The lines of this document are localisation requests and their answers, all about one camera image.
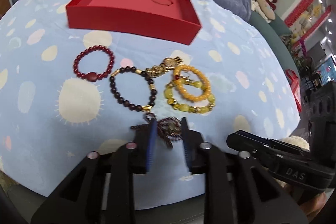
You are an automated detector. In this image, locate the dark beaded chain necklace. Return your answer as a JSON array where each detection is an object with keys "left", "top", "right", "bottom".
[{"left": 130, "top": 111, "right": 185, "bottom": 149}]

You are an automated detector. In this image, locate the red shallow jewelry box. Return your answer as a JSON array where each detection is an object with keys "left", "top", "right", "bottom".
[{"left": 66, "top": 0, "right": 202, "bottom": 45}]

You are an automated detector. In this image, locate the gold pixiu charm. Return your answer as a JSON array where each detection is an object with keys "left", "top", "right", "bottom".
[{"left": 145, "top": 56, "right": 183, "bottom": 78}]

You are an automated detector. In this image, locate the red gift bag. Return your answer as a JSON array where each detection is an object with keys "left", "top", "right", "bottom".
[{"left": 285, "top": 69, "right": 302, "bottom": 112}]

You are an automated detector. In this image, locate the light blue spotted cloth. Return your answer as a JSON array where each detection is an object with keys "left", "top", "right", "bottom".
[{"left": 1, "top": 0, "right": 300, "bottom": 196}]

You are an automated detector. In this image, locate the rose gold thin bangle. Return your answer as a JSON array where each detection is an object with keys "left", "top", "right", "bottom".
[{"left": 152, "top": 0, "right": 174, "bottom": 6}]

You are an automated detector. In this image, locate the teal sofa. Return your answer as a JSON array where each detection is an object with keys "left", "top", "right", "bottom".
[{"left": 245, "top": 11, "right": 298, "bottom": 75}]

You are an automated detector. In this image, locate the beige plush toy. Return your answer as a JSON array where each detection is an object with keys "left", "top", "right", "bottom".
[{"left": 251, "top": 0, "right": 276, "bottom": 23}]

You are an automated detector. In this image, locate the black and gold bead bracelet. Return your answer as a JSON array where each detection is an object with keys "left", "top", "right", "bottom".
[{"left": 109, "top": 65, "right": 158, "bottom": 112}]

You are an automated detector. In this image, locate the yellow green bead bracelet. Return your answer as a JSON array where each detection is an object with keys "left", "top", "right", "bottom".
[{"left": 163, "top": 78, "right": 217, "bottom": 115}]

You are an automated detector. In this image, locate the orange amber bead bracelet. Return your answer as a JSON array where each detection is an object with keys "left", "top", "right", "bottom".
[{"left": 173, "top": 64, "right": 212, "bottom": 103}]

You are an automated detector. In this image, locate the dark red bead bracelet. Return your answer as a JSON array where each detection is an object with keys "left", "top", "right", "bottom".
[{"left": 73, "top": 44, "right": 116, "bottom": 81}]

